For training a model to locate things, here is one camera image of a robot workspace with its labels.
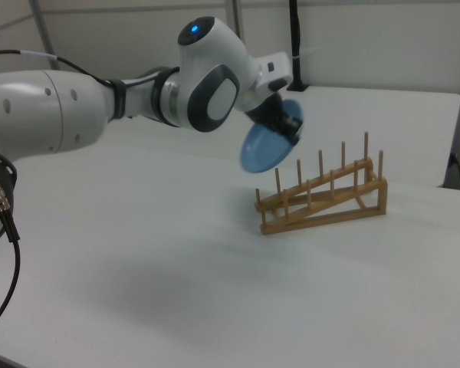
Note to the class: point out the blue round plate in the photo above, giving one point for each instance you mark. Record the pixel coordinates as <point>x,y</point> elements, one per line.
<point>260,153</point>

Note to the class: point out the black camera pole with base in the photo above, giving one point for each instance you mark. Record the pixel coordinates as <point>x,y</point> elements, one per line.
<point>296,42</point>

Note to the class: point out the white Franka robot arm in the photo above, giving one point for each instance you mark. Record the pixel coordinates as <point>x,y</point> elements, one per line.
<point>42,111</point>

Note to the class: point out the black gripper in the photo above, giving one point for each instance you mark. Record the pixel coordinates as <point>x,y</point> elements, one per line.
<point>270,111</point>

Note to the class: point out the wooden plate rack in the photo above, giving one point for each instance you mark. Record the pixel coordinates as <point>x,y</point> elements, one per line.
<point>322,220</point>

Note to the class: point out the grey partition frame post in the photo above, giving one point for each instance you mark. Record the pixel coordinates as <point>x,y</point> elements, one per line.
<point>46,34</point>
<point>235,17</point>

